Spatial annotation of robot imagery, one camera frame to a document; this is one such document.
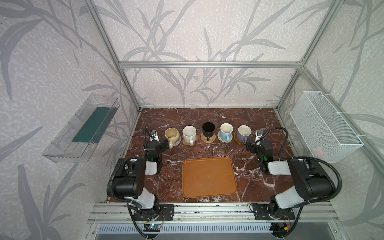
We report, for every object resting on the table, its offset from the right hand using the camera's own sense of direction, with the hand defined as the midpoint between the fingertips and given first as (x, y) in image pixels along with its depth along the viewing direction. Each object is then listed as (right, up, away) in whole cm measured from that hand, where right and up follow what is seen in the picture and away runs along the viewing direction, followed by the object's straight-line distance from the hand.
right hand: (257, 135), depth 95 cm
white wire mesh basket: (+19, +6, -30) cm, 36 cm away
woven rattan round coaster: (-29, -3, +5) cm, 30 cm away
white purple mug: (-7, +1, +5) cm, 9 cm away
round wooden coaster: (-11, -5, +6) cm, 14 cm away
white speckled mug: (-44, 0, +4) cm, 44 cm away
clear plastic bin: (-89, +1, -32) cm, 94 cm away
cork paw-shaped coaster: (-43, -5, -3) cm, 44 cm away
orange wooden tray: (-32, -24, -10) cm, 41 cm away
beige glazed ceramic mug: (-55, -1, +5) cm, 56 cm away
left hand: (-63, +1, -1) cm, 63 cm away
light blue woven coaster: (-51, -6, +4) cm, 52 cm away
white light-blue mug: (-20, +2, 0) cm, 20 cm away
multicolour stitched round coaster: (-24, -3, +7) cm, 25 cm away
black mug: (-31, +4, 0) cm, 31 cm away
